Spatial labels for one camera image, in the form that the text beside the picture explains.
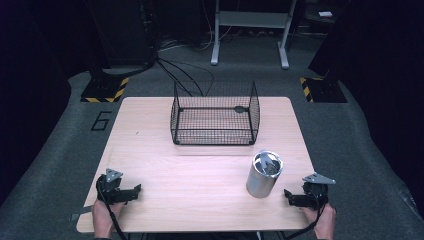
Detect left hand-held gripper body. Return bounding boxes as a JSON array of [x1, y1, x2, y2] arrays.
[[96, 168, 134, 205]]

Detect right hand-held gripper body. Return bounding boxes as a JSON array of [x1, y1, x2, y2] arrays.
[[293, 172, 337, 211]]

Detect silver metal cup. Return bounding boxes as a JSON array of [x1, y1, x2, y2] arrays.
[[245, 150, 285, 199]]

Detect black wire mesh basket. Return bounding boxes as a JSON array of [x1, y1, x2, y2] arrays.
[[169, 80, 261, 146]]

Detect person's left hand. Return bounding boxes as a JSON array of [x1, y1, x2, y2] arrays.
[[92, 198, 126, 240]]

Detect person's right hand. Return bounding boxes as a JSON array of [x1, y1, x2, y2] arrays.
[[301, 203, 337, 240]]

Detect white metal stand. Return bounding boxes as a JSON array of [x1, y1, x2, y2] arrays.
[[210, 0, 298, 70]]

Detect black yellow striped base plate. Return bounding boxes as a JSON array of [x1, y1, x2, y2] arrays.
[[299, 76, 348, 104], [80, 76, 130, 104]]

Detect black floor cables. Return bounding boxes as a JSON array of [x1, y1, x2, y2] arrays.
[[155, 57, 215, 98]]

